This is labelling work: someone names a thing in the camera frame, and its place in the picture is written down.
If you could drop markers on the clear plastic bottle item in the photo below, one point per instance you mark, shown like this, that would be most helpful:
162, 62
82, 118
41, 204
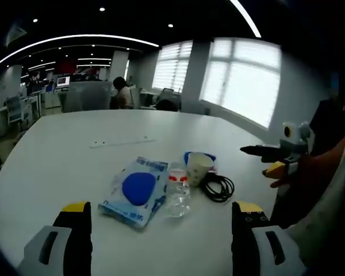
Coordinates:
178, 195

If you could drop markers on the grey mesh office chair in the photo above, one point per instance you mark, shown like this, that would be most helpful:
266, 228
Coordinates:
168, 94

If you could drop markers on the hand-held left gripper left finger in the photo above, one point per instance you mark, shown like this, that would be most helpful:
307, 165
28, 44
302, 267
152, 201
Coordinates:
60, 247

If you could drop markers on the grey desk partition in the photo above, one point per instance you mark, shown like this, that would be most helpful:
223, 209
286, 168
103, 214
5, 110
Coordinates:
86, 96

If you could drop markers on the white paper cup item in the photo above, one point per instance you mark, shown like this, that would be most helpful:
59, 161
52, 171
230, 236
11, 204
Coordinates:
197, 171

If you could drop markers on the blue tissue pack item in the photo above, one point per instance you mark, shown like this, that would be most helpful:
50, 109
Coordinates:
138, 187

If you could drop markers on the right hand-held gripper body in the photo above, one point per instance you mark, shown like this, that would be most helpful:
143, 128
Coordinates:
296, 143

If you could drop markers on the window with white blinds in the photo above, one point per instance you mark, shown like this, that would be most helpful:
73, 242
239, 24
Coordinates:
172, 64

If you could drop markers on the computer monitor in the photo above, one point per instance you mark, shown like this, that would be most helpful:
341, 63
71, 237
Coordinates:
63, 81

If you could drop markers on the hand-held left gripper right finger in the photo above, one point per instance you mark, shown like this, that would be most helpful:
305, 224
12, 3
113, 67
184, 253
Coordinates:
247, 247

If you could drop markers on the person's right hand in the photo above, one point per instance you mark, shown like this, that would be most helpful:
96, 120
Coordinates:
325, 164

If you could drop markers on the person's dark clothing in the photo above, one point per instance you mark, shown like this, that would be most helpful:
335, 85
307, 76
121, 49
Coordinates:
329, 123

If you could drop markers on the black office chair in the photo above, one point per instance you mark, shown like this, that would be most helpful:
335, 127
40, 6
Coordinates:
166, 105

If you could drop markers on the white tabletop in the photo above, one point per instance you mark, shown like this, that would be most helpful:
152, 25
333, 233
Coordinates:
103, 178

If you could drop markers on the curved ceiling light strip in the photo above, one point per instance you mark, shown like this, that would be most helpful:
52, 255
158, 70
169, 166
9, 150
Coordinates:
74, 40

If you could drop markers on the large window with blinds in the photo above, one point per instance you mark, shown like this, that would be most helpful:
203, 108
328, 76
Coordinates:
241, 80

